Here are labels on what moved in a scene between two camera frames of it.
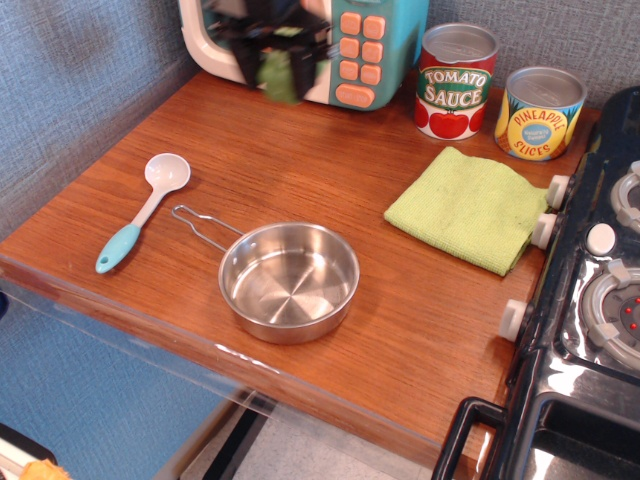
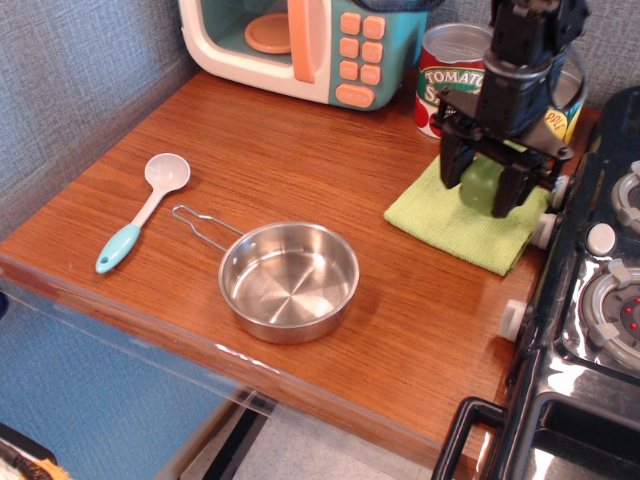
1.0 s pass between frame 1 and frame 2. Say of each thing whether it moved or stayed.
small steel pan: stayed
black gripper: moved
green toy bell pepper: moved
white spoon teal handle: stayed
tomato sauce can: stayed
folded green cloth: stayed
